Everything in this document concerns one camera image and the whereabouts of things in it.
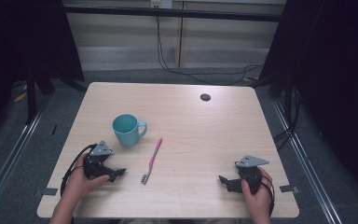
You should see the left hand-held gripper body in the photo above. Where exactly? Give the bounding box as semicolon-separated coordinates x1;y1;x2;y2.
83;140;118;181

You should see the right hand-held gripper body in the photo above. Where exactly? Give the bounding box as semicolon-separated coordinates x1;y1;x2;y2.
234;154;270;196

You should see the pink toothbrush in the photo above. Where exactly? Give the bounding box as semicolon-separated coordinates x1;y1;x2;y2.
140;137;163;186

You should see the teal mug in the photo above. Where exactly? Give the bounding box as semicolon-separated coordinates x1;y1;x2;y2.
112;113;148;148

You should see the person's right hand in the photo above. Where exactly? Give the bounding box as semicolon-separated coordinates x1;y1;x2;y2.
241;166;275;217

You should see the person's left hand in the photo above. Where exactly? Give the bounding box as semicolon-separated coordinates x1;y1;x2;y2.
63;152;111;202

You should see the grey tape strip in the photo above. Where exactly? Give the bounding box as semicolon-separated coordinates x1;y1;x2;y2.
279;184;300;194
41;187;59;197

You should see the black metal stand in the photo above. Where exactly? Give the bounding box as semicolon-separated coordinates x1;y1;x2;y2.
25;65;39;126

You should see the yellow floor scrap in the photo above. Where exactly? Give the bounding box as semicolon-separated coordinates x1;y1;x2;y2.
12;91;28;104

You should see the dark curtain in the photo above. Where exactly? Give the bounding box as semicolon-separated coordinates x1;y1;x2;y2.
258;0;358;195
0;0;86;147

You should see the black horizontal bar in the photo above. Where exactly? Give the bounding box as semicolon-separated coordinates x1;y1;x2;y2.
62;4;286;23

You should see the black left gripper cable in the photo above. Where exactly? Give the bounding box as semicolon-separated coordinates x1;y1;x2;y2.
60;143;98;197

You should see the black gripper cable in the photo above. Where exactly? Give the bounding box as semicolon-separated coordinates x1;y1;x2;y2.
60;143;98;197
260;175;276;217

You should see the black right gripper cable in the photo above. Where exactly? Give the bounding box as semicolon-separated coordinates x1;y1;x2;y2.
260;175;276;217

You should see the metal floor rail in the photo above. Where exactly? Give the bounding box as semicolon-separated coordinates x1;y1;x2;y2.
0;101;47;217
271;98;343;224

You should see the bundle of black cables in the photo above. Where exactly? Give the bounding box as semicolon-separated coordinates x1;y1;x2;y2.
272;86;303;151

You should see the long black floor cable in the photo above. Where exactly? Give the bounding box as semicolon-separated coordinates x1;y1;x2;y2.
155;15;265;86

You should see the white wall socket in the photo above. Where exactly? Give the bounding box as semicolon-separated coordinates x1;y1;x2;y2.
150;0;173;9

